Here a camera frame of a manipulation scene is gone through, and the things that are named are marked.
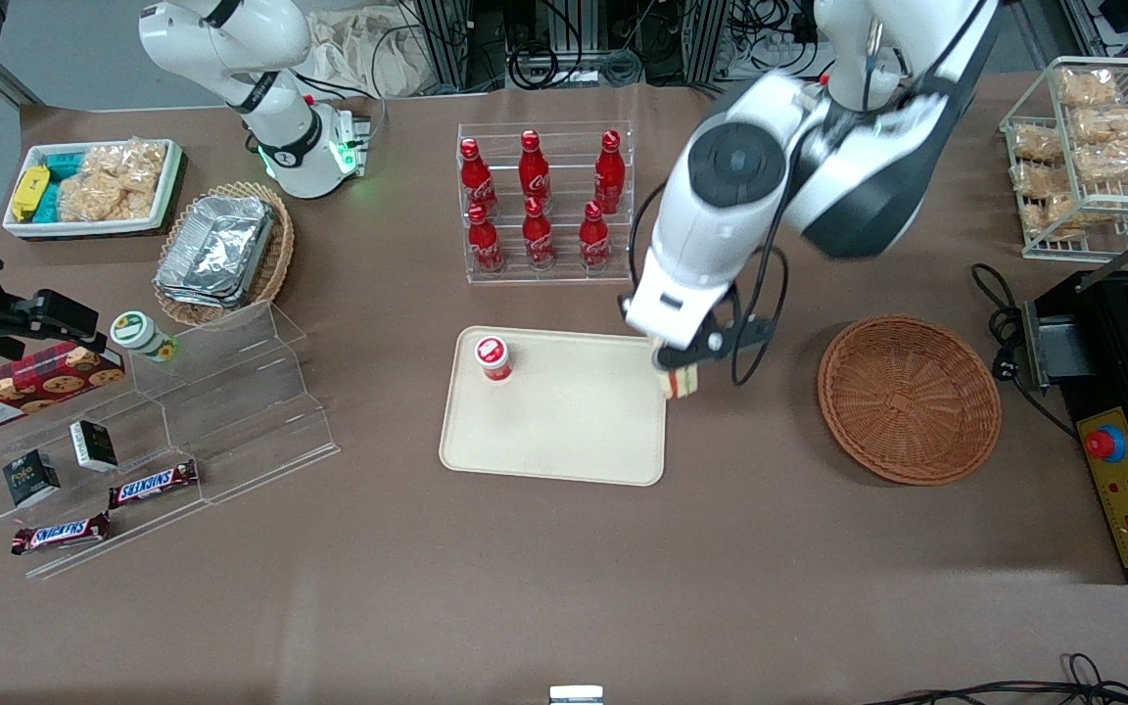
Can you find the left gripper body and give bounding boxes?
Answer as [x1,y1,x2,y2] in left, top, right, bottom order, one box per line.
[620,262,737,353]

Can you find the triangle sandwich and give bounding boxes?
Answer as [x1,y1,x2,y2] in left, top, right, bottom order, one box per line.
[658,364,701,401]

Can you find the white rectangular snack tray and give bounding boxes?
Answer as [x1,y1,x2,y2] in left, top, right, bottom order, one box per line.
[2,138,185,240]

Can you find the beige plastic tray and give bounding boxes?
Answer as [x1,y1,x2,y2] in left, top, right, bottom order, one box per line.
[439,326,670,487]

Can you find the brown wicker basket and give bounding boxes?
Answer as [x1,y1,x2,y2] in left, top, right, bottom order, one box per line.
[817,313,1003,487]

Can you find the light wicker basket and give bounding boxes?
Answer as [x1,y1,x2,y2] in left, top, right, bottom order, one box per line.
[153,181,296,328]

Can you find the red cookie box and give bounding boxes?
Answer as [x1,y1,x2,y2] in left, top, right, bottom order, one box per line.
[0,343,126,438]

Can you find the green white yogurt cup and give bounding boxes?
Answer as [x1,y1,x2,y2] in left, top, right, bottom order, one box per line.
[110,310,180,364]

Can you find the red cola bottle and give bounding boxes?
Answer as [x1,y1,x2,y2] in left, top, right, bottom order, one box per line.
[578,201,611,273]
[519,129,552,202]
[458,137,499,214]
[522,196,557,271]
[467,203,505,274]
[593,129,627,214]

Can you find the clear acrylic bottle rack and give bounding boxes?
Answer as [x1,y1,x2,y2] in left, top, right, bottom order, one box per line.
[456,120,635,286]

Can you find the yellow snack packet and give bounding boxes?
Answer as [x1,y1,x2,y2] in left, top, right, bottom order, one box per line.
[11,164,53,223]

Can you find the small black white box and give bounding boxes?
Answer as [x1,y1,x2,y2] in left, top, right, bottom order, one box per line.
[70,419,120,474]

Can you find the clear bag of crackers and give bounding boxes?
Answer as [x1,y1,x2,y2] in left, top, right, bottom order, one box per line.
[57,140,169,224]

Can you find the aluminium foil container stack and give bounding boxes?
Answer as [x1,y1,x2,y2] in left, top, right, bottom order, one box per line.
[154,194,277,310]

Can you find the red lid white cup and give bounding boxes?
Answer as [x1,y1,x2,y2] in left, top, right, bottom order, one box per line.
[474,335,514,384]

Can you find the clear acrylic stepped shelf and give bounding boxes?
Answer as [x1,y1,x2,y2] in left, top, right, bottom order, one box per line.
[0,299,342,582]

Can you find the snickers bar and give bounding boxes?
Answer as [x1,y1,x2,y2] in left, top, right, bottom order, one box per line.
[108,459,201,510]
[11,511,113,557]

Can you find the bagged bread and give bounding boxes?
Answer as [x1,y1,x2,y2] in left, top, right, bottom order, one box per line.
[1012,162,1076,199]
[1011,123,1066,165]
[1071,106,1128,148]
[1057,67,1120,109]
[1024,194,1092,243]
[1073,137,1128,185]

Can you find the black countertop appliance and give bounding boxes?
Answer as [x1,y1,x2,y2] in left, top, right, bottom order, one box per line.
[1019,211,1128,586]

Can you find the beige cloth bag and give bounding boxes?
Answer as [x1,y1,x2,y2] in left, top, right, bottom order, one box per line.
[305,8,425,99]

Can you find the red emergency stop button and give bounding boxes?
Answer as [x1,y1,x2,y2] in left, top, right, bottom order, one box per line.
[1085,425,1128,464]

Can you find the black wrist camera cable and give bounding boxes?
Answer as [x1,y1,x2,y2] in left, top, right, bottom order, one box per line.
[728,240,792,387]

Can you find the black cable bundle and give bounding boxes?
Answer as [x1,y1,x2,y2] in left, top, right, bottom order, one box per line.
[471,0,643,91]

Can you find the black power cable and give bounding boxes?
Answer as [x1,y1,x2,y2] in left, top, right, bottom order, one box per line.
[971,262,1080,439]

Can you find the aluminium profile frame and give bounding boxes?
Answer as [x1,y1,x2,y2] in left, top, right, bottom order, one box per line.
[415,0,474,95]

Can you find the white wire rack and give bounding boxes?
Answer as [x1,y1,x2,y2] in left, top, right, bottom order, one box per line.
[1000,56,1128,263]

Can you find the black floor cables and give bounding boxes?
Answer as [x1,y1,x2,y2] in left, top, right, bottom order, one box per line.
[863,653,1128,705]

